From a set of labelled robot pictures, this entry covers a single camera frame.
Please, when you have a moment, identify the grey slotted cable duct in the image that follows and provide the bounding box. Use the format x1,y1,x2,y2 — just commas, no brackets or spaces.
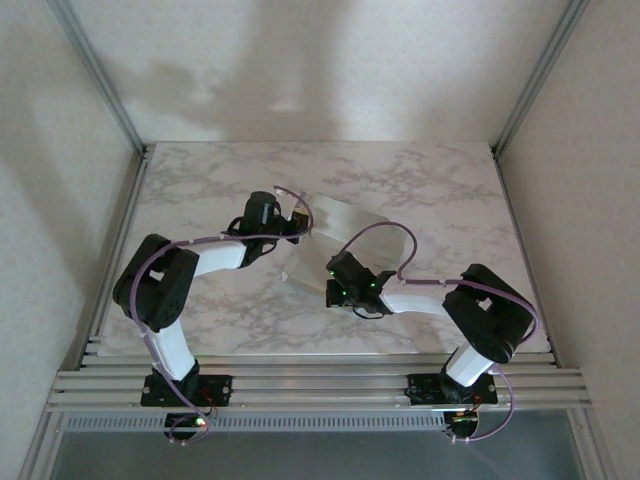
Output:
63,410,447,433

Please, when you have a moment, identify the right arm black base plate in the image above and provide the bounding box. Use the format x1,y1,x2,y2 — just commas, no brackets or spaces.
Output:
407,372,499,406

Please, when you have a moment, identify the aluminium rail beam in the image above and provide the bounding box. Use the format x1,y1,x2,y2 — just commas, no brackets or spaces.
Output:
45,349,595,415

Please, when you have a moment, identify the aluminium corner post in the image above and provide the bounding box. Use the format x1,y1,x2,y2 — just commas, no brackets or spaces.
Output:
491,0,592,160
47,0,150,157

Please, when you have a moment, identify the aluminium lower frame leg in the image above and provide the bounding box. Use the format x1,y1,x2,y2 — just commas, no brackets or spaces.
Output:
19,409,69,480
569,407,617,480

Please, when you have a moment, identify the aluminium side rail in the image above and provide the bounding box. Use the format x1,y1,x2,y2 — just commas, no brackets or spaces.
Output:
491,147,560,366
74,144,156,374

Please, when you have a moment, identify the black controller board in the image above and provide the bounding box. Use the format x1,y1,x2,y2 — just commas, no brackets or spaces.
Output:
164,412,217,447
443,409,482,445

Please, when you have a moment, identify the teal and white paper box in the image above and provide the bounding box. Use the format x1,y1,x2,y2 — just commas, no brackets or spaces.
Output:
282,192,407,301

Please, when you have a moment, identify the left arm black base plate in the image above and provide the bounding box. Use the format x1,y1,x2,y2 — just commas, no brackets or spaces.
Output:
140,373,235,407

